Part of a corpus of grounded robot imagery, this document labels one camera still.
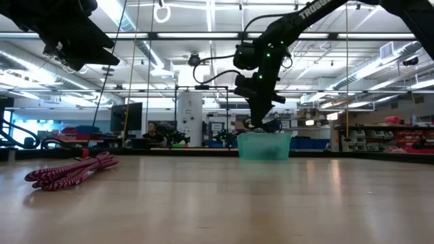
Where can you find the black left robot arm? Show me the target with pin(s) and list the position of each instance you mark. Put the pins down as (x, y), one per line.
(40, 11)

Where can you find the translucent teal plastic bin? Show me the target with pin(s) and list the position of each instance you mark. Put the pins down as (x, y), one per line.
(264, 146)

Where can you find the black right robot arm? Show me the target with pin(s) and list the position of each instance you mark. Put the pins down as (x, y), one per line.
(305, 15)

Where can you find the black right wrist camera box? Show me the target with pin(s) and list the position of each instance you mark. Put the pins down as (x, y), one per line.
(245, 86)

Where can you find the person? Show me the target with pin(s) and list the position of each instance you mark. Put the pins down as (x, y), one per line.
(154, 137)

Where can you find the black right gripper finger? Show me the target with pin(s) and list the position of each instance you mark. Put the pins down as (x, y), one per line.
(256, 117)
(266, 113)

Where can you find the white cylindrical tank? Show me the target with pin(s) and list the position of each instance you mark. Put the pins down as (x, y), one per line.
(190, 118)

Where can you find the black computer monitor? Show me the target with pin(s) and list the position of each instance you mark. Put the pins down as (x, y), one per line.
(126, 117)

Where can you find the blue storage bins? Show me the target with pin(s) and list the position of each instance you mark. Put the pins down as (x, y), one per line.
(310, 143)

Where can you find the pink object on shelf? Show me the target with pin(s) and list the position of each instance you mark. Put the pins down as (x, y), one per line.
(392, 120)

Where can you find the black background robot arm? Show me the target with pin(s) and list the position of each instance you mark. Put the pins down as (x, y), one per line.
(225, 136)
(178, 137)

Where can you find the storage shelf with small bins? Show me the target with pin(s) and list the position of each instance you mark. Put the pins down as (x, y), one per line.
(383, 137)

